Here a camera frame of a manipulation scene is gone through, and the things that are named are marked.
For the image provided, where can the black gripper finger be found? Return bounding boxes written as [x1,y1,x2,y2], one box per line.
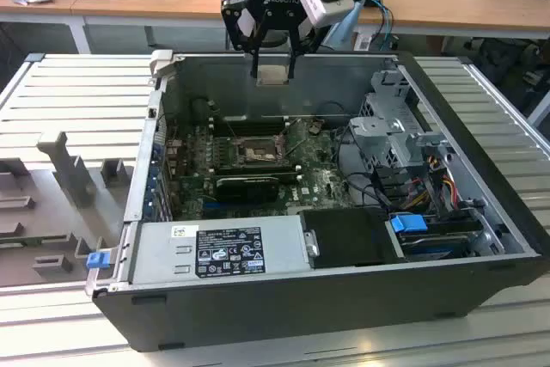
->
[221,0,272,80]
[286,18,327,81]

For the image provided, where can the silver square CPU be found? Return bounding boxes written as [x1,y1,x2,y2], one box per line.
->
[256,64,288,86]

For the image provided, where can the metal socket cover frame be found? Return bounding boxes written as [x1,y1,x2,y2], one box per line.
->
[277,119,310,157]

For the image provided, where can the CPU socket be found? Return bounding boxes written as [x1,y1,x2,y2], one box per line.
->
[231,137,289,166]

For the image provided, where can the grey plastic case latch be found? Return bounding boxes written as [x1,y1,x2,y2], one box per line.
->
[149,49,175,80]

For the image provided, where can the silver metal drive cage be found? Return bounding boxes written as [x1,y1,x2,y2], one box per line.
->
[347,68,456,174]

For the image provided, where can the green RAM stick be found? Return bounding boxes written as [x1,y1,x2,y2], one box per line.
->
[213,162,302,183]

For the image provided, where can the green motherboard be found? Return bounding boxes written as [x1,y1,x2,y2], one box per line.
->
[165,119,358,220]

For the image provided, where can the silver metal latch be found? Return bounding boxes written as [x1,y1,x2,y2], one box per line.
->
[302,229,321,259]

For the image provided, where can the black plastic shroud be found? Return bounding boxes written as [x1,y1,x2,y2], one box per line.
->
[298,207,407,269]

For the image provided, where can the blue disk carrier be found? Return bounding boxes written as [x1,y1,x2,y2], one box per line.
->
[389,211,427,235]

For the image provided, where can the black office chair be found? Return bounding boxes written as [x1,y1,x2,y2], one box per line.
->
[463,38,550,114]

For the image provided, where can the hard disk drive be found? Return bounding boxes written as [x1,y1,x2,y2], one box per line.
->
[399,231,474,261]

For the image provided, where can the grey power supply with label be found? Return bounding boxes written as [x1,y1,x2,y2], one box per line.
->
[128,216,310,284]

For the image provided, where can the grey parts rack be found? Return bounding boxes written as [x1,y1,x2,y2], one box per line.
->
[0,130,134,289]

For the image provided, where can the black open PC case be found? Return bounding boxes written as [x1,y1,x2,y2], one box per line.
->
[85,49,550,353]

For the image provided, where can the green circuit board in rack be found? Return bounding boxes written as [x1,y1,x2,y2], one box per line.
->
[0,234,72,252]

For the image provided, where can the black wire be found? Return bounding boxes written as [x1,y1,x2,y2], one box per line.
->
[334,124,390,209]

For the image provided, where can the blue cable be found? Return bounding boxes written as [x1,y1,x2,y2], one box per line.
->
[364,0,394,48]

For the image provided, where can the coloured power wire bundle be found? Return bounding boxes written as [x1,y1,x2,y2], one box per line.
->
[403,171,456,211]

